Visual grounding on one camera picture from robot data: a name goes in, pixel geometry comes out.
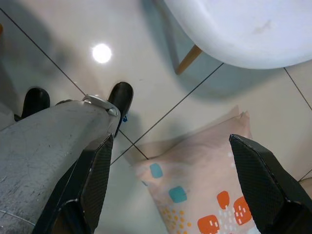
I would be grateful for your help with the small blue floor sticker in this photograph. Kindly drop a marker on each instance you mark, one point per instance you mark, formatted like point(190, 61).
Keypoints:
point(124, 119)

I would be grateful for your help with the white plastic chair seat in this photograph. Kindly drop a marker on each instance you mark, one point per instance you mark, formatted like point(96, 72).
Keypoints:
point(243, 29)

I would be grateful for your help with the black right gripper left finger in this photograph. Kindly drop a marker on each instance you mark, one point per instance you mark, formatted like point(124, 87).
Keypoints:
point(97, 170)

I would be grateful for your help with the black robot foot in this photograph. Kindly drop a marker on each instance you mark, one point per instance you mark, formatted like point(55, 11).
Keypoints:
point(36, 102)
point(121, 97)

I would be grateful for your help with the pink patterned pillow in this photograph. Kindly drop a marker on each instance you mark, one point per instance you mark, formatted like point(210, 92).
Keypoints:
point(195, 175)

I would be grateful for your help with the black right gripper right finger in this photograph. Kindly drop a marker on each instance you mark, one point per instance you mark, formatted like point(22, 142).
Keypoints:
point(263, 175)

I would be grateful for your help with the black robot right foot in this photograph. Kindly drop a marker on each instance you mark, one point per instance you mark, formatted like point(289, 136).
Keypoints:
point(121, 97)

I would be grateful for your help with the black robot left foot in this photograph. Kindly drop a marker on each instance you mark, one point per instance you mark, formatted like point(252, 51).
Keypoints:
point(36, 102)

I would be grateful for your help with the wooden chair leg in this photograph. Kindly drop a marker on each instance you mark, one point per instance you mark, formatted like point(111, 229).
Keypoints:
point(188, 59)

